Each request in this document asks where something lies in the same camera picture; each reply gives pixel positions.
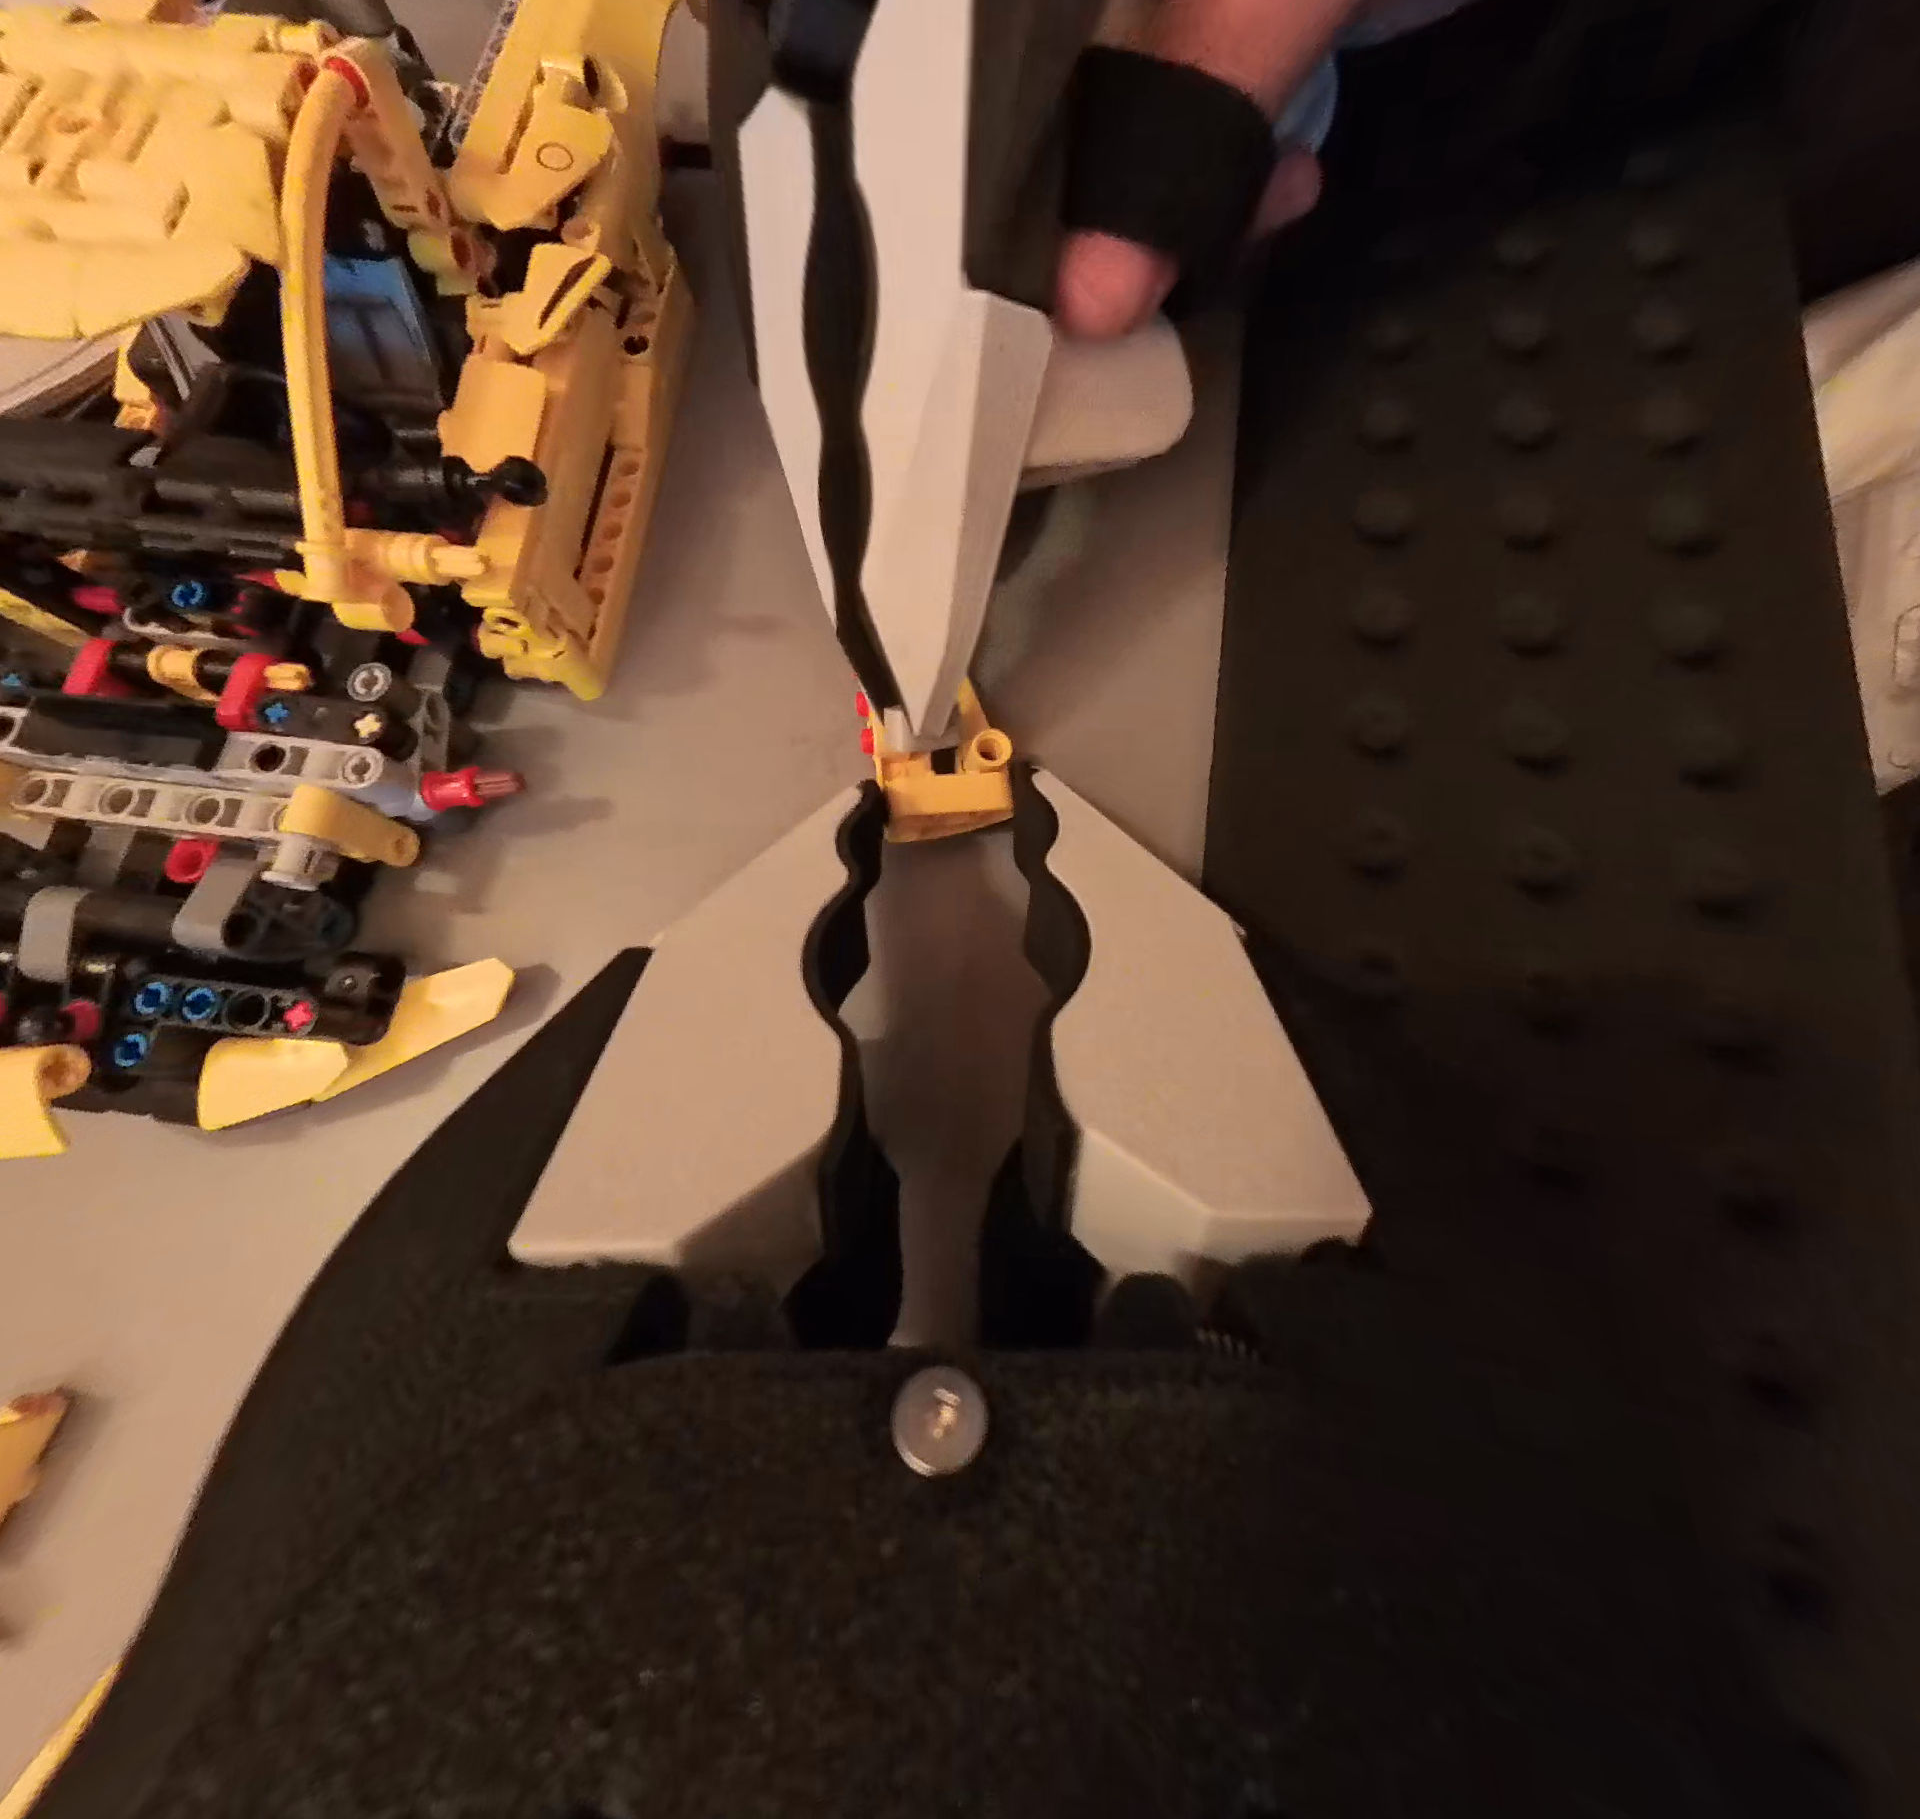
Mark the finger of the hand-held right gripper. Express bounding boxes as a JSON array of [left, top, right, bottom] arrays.
[[847, 0, 1055, 759], [740, 86, 901, 719]]

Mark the person's fleece-lined dark jacket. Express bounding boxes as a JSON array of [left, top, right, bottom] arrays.
[[1801, 290, 1920, 801]]

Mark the grey desk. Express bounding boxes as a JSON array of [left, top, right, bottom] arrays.
[[0, 0, 1247, 1746]]

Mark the yellow brick car model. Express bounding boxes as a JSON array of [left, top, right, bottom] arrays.
[[0, 0, 706, 1161]]

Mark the dark perforated panel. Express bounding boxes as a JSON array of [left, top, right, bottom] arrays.
[[1198, 124, 1920, 1819]]

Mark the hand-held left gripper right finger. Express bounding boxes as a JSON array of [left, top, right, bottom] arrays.
[[980, 768, 1375, 1342]]

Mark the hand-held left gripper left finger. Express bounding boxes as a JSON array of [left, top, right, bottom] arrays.
[[510, 781, 910, 1348]]

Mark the yellow panel with red pins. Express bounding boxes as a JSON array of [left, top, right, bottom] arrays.
[[854, 678, 1022, 846]]

